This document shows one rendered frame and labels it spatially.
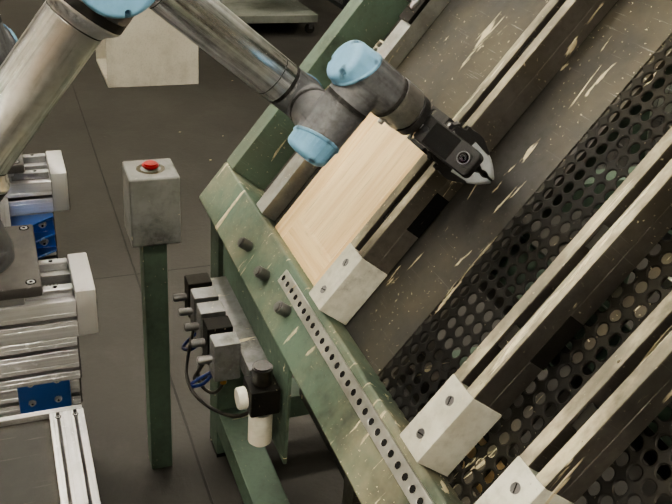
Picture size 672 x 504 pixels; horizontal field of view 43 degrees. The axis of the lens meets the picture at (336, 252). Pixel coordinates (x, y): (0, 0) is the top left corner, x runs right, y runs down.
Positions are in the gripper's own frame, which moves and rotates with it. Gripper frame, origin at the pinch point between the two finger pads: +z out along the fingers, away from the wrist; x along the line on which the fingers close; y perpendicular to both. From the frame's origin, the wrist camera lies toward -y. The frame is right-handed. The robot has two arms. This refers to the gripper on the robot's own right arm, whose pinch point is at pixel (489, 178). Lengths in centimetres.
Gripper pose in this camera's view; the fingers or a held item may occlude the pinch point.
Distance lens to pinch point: 147.4
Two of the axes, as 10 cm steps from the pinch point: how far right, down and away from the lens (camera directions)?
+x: -6.3, 7.6, 1.7
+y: -3.5, -4.7, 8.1
